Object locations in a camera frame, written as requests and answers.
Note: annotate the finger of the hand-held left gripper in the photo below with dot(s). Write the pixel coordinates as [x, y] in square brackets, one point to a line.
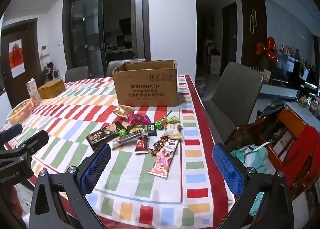
[12, 129]
[33, 140]

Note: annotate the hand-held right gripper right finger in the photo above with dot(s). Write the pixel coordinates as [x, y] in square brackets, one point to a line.
[227, 169]

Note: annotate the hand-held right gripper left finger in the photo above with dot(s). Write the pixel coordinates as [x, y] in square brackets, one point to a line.
[96, 169]

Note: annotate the dark brown biscuit packet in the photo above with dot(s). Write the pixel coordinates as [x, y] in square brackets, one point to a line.
[96, 140]

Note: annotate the white snack bar packet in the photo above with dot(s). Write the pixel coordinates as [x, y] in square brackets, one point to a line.
[125, 141]

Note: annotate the green foil lollipop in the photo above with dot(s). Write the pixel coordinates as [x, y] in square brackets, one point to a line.
[158, 125]
[122, 133]

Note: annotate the orange brown snack packet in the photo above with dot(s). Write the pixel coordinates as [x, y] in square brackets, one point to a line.
[113, 127]

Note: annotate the small red snack packet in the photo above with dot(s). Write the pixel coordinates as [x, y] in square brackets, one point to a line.
[140, 144]

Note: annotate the brown foil candy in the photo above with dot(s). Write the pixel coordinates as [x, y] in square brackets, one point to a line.
[155, 147]
[164, 139]

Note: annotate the long pink snack packet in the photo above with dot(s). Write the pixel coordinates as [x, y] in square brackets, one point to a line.
[162, 160]

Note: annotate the white beige snack packet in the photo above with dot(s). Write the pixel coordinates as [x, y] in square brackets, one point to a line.
[172, 132]

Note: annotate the brown cardboard box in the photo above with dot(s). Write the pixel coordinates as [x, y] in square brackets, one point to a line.
[145, 88]

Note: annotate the clear bowl of oranges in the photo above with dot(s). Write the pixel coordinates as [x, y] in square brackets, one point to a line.
[20, 111]

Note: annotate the teal cloth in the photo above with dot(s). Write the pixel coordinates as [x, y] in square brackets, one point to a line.
[252, 159]

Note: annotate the white orange drink carton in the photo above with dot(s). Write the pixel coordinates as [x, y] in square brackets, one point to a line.
[33, 92]

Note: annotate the orange wooden chair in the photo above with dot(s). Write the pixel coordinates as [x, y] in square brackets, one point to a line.
[275, 154]

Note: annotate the woven straw box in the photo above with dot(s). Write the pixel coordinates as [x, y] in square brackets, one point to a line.
[51, 88]

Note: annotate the tan triangular snack packet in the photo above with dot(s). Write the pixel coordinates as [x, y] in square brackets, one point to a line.
[121, 111]

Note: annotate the magenta snack packet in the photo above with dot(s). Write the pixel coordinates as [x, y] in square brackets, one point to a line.
[137, 119]

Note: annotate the dark green cracker packet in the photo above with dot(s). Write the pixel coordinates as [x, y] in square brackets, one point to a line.
[147, 129]

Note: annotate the white red door poster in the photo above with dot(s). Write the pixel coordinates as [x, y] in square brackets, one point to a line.
[17, 58]

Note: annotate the black white plush toy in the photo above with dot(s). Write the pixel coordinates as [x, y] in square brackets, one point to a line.
[49, 67]

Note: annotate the light green candy packet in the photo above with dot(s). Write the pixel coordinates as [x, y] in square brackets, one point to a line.
[173, 119]

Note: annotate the red cloth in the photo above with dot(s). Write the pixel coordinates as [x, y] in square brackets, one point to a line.
[300, 149]

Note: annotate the dark green cap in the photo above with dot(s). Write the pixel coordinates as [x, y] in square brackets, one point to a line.
[272, 107]

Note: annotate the dark brown door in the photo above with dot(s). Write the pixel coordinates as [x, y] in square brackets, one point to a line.
[31, 51]

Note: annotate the large grey dining chair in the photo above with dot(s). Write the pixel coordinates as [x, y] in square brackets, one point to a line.
[237, 88]

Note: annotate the white box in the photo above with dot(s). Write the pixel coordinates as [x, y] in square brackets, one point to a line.
[215, 63]

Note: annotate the black display cabinet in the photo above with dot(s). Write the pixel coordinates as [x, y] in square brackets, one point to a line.
[300, 73]

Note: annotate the red foil balloons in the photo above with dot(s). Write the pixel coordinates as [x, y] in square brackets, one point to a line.
[268, 48]

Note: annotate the glass sliding door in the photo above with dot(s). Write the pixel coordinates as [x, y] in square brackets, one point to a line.
[107, 18]

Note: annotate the white wall intercom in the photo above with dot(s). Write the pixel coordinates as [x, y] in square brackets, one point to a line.
[45, 49]

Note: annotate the dark wood wall panel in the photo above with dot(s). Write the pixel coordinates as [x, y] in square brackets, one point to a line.
[252, 23]

